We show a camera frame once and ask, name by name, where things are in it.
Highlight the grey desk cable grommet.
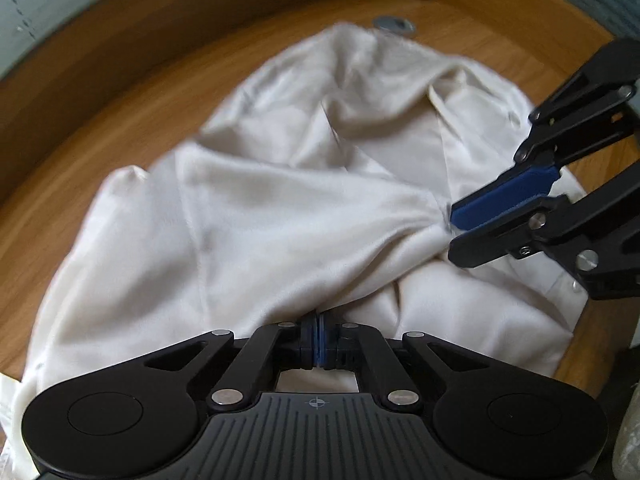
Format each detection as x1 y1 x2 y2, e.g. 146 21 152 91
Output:
372 16 417 36

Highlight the white fleece garment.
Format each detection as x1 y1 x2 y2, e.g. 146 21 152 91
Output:
612 400 640 480

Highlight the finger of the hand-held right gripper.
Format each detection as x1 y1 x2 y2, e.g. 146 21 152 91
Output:
447 165 640 301
450 37 640 231

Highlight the cream satin shirt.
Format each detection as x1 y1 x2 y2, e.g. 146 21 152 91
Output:
22 24 590 396

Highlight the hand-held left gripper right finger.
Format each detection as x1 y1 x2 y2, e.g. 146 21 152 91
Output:
318 313 496 414

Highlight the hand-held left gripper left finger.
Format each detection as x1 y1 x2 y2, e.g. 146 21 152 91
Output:
140 314 318 414

